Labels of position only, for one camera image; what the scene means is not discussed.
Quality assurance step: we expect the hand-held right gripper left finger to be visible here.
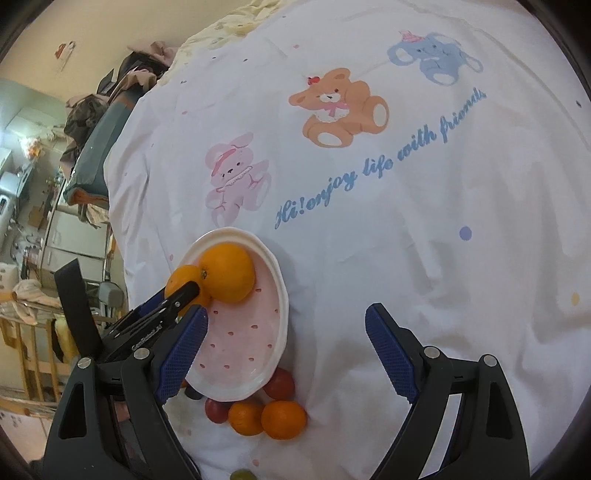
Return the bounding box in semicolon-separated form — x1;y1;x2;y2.
44;305;209;480

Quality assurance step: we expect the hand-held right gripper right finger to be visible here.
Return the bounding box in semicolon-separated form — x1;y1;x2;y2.
365;303;531;480

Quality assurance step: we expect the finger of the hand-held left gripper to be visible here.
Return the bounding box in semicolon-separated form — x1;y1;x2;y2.
135;281;201;324

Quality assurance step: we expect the medium orange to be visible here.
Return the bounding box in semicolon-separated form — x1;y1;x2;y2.
165;265;213;318

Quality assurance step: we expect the large orange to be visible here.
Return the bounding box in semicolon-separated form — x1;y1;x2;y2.
199;244;256;304

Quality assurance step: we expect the pink white oval plate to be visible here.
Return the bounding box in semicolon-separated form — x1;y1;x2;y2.
173;227;290;401

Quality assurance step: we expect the red tomato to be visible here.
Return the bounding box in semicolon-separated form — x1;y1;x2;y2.
263;368;295;401
204;398;232;424

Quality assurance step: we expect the small mandarin orange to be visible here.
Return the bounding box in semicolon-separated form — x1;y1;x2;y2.
228;401;265;437
261;401;308;440

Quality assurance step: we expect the grey chair seat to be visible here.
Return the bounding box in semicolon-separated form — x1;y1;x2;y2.
95;281;127;319

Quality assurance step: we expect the beige cloth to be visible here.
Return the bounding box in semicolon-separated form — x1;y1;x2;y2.
11;279;63;324

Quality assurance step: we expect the wooden rack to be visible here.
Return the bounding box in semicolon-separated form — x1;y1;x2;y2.
0;300;65;407

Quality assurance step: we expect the white cabinet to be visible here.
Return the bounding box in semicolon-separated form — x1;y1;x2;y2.
41;203;112;278

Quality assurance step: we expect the white printed blanket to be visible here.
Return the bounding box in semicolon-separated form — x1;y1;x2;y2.
104;0;587;480

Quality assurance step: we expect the floral cloth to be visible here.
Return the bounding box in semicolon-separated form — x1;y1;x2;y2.
76;203;112;228

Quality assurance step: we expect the teal grey mattress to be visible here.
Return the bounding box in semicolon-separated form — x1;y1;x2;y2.
62;85;144;206

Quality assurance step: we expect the white kitchen appliance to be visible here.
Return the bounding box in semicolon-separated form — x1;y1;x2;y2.
0;173;28;232

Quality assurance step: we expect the pile of dark clothes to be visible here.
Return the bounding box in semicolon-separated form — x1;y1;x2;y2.
62;55;169;153

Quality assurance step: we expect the pink cloth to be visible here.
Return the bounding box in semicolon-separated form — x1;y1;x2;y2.
127;41;178;70

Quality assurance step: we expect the cream yellow quilt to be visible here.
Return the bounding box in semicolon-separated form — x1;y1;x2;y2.
178;0;287;54

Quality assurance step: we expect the red white wall sticker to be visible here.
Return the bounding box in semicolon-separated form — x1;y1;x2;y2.
55;41;76;72

